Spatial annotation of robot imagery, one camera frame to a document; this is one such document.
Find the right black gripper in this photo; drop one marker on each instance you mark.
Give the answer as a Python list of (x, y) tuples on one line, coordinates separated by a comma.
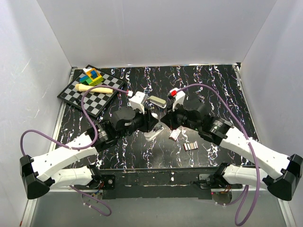
[(169, 117)]

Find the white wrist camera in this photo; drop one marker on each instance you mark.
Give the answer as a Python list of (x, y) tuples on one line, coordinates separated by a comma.
[(178, 97), (138, 101)]

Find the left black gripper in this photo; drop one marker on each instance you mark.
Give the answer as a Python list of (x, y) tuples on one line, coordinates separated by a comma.
[(148, 121)]

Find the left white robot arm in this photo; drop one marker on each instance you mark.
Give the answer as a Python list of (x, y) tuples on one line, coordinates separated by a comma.
[(42, 173)]

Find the wooden cylinder peg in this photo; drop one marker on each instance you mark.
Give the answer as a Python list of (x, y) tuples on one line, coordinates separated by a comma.
[(103, 90)]

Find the grey beige stapler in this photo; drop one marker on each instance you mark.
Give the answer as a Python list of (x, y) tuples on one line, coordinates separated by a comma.
[(158, 101)]

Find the white red staple box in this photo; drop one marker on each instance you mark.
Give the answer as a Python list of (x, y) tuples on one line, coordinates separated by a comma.
[(175, 134)]

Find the colourful toy block stack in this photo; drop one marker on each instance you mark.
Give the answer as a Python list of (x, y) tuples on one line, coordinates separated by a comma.
[(92, 77)]

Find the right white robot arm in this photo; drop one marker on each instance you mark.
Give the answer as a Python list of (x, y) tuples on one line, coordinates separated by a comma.
[(276, 172)]

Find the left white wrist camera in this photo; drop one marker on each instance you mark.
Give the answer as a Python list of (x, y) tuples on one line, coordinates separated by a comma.
[(138, 101)]

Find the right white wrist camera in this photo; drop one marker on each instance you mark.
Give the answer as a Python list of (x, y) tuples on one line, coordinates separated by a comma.
[(178, 97)]

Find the white stapler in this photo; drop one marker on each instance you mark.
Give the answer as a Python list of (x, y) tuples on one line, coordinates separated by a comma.
[(158, 128)]

